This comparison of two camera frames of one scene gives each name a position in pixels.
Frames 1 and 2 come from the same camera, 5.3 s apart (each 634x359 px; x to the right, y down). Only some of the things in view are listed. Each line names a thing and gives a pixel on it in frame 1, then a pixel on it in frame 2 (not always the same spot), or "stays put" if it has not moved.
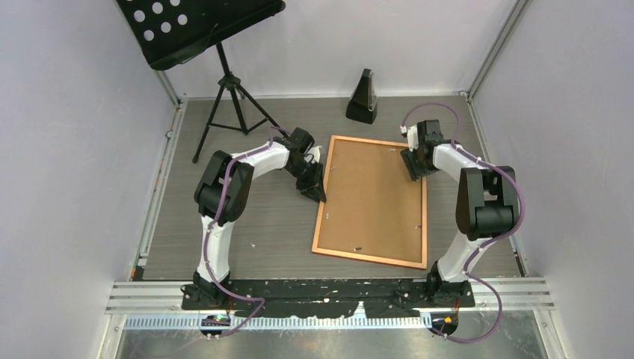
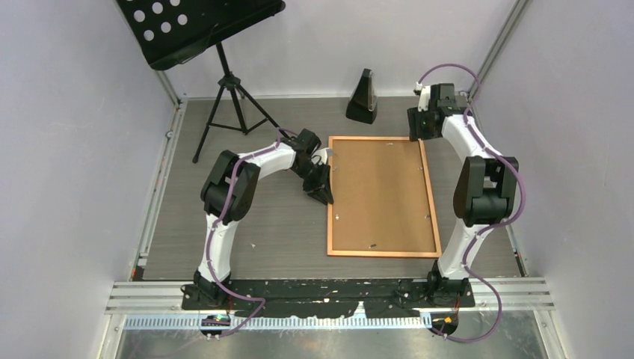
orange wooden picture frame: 424,265 to 415,254
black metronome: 362,104 stays put
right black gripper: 416,172 to 415,132
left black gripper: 309,189 stays put
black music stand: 172,33 stays put
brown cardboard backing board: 372,205 stays put
